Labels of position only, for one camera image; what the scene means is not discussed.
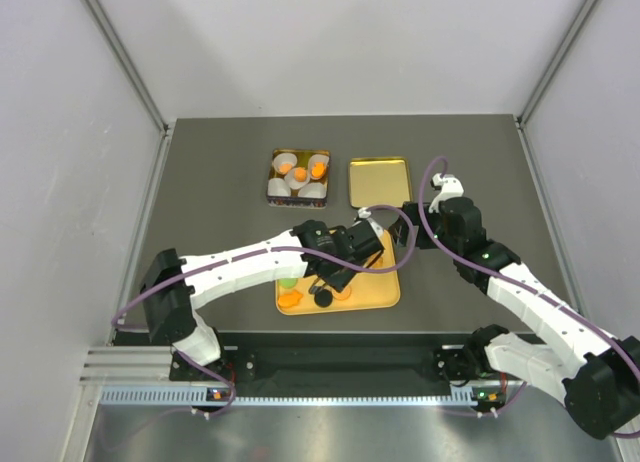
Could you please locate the orange fish cookie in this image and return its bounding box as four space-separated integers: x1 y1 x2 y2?
277 290 304 309
309 162 327 180

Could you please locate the white paper cup bottom left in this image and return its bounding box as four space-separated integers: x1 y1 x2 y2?
267 178 291 198

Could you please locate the white paper cup centre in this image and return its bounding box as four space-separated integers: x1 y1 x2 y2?
284 167 311 191

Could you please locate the tan biscuit lower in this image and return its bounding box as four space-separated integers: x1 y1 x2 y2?
332 286 352 301

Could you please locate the purple cable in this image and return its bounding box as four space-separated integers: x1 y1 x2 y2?
418 155 640 439
110 205 416 418

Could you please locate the white paper cup bottom right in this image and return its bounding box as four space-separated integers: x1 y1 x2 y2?
298 182 327 199

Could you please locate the green sandwich cookie lower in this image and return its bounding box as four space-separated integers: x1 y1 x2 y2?
278 278 298 290

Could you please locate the gold tin lid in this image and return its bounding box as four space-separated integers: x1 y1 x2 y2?
348 157 412 208

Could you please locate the square cookie tin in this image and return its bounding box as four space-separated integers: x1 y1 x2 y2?
265 149 332 209

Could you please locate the white paper cup top left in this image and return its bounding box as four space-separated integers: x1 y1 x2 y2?
272 152 298 176

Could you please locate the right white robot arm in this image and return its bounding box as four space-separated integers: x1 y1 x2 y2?
391 174 639 440

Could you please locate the black sandwich cookie lower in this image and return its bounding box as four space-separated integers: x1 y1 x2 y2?
314 289 333 308

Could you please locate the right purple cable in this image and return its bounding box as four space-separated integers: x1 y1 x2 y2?
418 155 640 439

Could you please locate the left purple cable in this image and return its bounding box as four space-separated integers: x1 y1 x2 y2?
110 205 416 418

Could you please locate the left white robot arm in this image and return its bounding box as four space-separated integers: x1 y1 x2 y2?
140 219 384 379

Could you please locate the grey cable duct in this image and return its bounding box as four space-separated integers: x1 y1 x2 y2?
100 386 504 407

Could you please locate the yellow cookie tray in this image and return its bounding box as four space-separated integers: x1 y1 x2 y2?
273 226 402 316

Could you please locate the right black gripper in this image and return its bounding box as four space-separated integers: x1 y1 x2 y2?
390 201 463 257

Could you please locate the white paper cup top right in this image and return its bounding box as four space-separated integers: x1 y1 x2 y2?
307 153 330 180

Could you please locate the white paper cup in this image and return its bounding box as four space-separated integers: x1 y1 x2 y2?
298 182 327 199
272 152 298 176
267 178 291 198
307 153 330 180
284 167 311 191

